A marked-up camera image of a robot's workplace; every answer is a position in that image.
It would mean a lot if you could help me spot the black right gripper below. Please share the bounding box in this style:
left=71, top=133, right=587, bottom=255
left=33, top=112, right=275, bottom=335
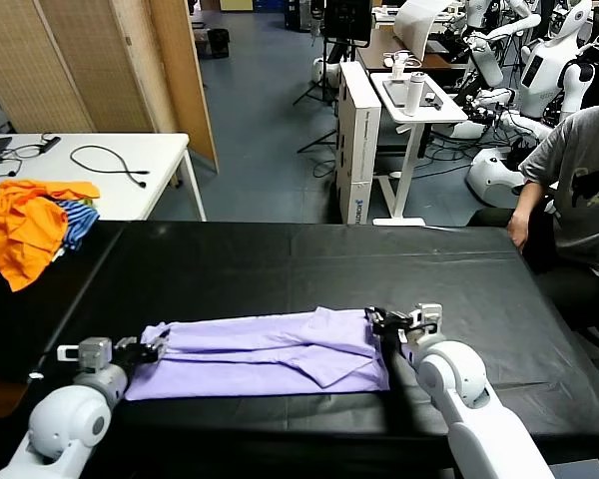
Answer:
left=363, top=306, right=416, bottom=348

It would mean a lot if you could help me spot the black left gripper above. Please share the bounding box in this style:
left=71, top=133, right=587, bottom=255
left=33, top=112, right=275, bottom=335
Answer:
left=110, top=332, right=172, bottom=366

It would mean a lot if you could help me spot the lavender t-shirt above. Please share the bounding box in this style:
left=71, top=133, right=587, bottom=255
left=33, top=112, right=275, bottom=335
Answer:
left=124, top=305, right=391, bottom=402

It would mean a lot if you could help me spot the person's right forearm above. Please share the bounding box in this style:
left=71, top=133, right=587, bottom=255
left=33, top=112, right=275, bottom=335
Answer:
left=511, top=180, right=551, bottom=236

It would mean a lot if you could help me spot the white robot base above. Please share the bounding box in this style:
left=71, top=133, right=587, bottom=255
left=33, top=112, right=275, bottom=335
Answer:
left=465, top=147, right=532, bottom=208

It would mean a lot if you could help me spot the person's right hand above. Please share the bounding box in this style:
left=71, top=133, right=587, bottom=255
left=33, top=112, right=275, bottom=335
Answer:
left=506, top=209, right=531, bottom=251

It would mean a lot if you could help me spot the black table cover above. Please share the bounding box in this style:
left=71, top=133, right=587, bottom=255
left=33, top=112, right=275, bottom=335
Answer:
left=27, top=219, right=599, bottom=470

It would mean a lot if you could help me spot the black side table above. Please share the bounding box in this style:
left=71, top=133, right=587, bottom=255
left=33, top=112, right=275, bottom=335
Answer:
left=0, top=221, right=129, bottom=385

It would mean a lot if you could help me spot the blue striped garment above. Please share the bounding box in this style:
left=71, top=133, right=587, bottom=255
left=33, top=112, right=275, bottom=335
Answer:
left=53, top=198, right=101, bottom=251

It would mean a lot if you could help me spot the white table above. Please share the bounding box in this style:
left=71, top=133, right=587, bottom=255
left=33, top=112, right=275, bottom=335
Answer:
left=0, top=131, right=208, bottom=223

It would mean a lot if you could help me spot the tall white cardboard box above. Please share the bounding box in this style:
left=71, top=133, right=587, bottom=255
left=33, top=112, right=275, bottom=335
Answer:
left=333, top=60, right=382, bottom=227

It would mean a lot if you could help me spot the orange garment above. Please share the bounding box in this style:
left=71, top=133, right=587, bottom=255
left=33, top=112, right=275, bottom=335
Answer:
left=0, top=178, right=102, bottom=292

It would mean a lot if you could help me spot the white standing desk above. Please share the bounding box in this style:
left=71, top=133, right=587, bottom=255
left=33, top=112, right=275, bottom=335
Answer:
left=368, top=71, right=469, bottom=228

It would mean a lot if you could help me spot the gray tablet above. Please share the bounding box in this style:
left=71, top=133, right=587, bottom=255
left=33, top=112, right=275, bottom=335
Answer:
left=381, top=78, right=439, bottom=109

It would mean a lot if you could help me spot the white bottle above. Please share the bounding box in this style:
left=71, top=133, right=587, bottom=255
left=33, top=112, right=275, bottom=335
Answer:
left=402, top=71, right=427, bottom=118

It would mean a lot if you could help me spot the person in gray shirt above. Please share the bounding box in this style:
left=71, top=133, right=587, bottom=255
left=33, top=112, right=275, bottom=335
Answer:
left=467, top=64, right=599, bottom=345

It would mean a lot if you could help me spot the black tripod stand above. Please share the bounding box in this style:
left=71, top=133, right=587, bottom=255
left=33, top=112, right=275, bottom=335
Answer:
left=292, top=36, right=340, bottom=108

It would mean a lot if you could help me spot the white round device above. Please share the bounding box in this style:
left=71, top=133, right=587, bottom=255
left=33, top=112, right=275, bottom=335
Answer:
left=311, top=57, right=340, bottom=84

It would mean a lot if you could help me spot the white headset stand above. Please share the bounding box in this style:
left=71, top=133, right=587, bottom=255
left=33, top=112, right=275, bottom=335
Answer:
left=383, top=50, right=423, bottom=80

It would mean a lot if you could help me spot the brown desk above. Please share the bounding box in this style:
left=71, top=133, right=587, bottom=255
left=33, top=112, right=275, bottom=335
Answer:
left=356, top=27, right=453, bottom=71

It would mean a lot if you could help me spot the white humanoid robot with cylinder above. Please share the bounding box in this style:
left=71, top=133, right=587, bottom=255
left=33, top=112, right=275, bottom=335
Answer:
left=460, top=0, right=543, bottom=88

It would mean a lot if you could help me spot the wooden folding screen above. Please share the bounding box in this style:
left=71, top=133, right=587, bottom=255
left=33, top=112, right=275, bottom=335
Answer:
left=0, top=0, right=220, bottom=174

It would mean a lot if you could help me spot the white curved sheet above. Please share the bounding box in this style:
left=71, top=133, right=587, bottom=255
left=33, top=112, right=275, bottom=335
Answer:
left=393, top=0, right=454, bottom=63

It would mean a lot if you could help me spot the large white humanoid robot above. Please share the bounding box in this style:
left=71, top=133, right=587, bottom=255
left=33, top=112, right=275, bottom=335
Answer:
left=470, top=0, right=599, bottom=148

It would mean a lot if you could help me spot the black monitor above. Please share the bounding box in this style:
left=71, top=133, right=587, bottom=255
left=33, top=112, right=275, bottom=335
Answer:
left=322, top=0, right=373, bottom=50

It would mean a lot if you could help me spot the black trash bin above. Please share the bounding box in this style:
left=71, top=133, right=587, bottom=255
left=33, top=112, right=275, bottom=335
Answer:
left=207, top=27, right=231, bottom=60

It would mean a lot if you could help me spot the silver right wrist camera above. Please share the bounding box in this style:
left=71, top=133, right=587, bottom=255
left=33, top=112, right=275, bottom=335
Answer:
left=408, top=302, right=444, bottom=344

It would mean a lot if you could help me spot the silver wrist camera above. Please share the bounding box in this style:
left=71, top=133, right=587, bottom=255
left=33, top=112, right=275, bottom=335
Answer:
left=56, top=337, right=114, bottom=374
left=408, top=302, right=444, bottom=344

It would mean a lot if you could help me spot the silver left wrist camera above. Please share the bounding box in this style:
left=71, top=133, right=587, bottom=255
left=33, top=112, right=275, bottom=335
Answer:
left=56, top=337, right=114, bottom=374

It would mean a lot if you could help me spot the black looped cable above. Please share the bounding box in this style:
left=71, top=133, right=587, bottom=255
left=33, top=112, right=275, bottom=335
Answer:
left=69, top=144, right=151, bottom=189

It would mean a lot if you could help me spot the thin black cable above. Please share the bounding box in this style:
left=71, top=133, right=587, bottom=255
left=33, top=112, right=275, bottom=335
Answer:
left=0, top=142, right=47, bottom=161

